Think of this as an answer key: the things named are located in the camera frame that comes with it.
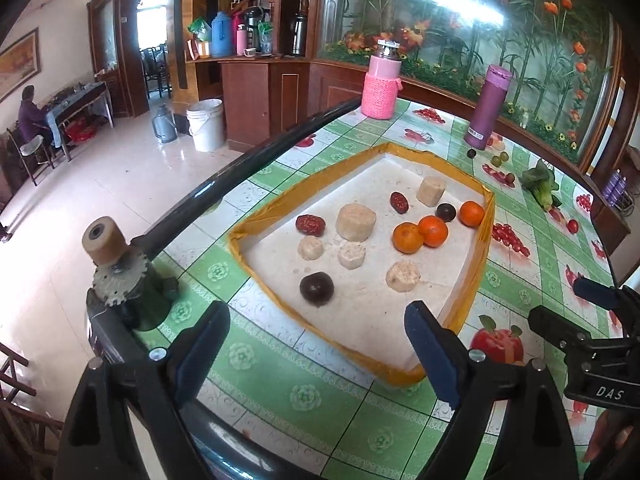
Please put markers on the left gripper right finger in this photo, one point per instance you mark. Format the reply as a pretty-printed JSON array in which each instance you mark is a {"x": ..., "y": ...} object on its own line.
[{"x": 534, "y": 441}]

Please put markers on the white plastic bucket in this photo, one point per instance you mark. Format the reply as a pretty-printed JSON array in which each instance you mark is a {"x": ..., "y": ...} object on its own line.
[{"x": 206, "y": 125}]

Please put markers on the blue thermos jug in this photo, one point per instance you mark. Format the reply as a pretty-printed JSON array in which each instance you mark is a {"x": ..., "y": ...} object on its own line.
[{"x": 221, "y": 44}]

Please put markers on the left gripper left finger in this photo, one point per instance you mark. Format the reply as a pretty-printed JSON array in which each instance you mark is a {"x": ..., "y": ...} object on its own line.
[{"x": 97, "y": 440}]

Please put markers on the seated person in purple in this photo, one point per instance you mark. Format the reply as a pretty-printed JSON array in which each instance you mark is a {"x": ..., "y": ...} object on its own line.
[{"x": 32, "y": 121}]

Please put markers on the cherry tomato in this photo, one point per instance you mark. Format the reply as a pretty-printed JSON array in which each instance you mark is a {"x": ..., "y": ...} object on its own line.
[{"x": 572, "y": 226}]

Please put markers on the person's hand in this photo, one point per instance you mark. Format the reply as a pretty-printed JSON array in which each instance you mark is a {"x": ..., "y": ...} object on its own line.
[{"x": 608, "y": 430}]

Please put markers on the framed wall painting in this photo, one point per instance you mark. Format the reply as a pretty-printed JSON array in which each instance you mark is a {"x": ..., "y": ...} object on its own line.
[{"x": 18, "y": 63}]

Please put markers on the green bok choy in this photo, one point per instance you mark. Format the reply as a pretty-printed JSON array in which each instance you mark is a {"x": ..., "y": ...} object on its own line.
[{"x": 540, "y": 182}]

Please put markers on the small beige piece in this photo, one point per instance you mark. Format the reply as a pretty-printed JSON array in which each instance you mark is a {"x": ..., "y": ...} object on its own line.
[
  {"x": 310, "y": 248},
  {"x": 351, "y": 255}
]

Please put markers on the round beige slice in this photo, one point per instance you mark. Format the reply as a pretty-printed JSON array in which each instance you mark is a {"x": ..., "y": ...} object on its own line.
[{"x": 355, "y": 222}]

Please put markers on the table clamp with roller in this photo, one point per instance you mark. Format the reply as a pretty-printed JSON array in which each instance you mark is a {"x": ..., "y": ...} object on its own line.
[{"x": 125, "y": 282}]

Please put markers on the pink bottle on cabinet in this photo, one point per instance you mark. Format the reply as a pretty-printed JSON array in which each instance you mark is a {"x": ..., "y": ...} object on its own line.
[{"x": 240, "y": 39}]

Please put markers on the white foam tray yellow tape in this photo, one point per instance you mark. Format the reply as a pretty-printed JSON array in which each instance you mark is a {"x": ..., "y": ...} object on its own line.
[{"x": 365, "y": 318}]

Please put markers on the red jujube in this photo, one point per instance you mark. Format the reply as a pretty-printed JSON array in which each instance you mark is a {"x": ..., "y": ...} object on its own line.
[
  {"x": 399, "y": 202},
  {"x": 310, "y": 225}
]

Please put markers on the pink jar knitted sleeve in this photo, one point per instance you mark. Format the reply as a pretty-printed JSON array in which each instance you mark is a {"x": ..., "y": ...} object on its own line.
[{"x": 382, "y": 81}]

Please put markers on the purple thermos bottle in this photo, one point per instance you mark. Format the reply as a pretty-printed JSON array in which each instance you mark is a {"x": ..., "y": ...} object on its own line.
[{"x": 488, "y": 107}]

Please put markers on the metal kettle on floor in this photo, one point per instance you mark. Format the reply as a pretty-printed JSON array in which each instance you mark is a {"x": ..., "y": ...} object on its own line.
[{"x": 163, "y": 125}]

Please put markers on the purple spray cans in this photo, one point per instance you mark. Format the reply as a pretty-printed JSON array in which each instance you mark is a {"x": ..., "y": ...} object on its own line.
[{"x": 614, "y": 188}]

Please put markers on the orange mandarin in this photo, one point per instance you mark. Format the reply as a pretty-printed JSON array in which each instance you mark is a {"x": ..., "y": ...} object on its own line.
[
  {"x": 407, "y": 238},
  {"x": 471, "y": 214},
  {"x": 433, "y": 230}
]

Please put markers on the dark purple plum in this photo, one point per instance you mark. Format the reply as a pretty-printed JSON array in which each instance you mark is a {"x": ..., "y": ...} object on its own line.
[{"x": 317, "y": 288}]

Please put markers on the dark passion fruit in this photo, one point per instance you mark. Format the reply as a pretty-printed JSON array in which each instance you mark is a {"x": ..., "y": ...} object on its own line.
[{"x": 446, "y": 212}]

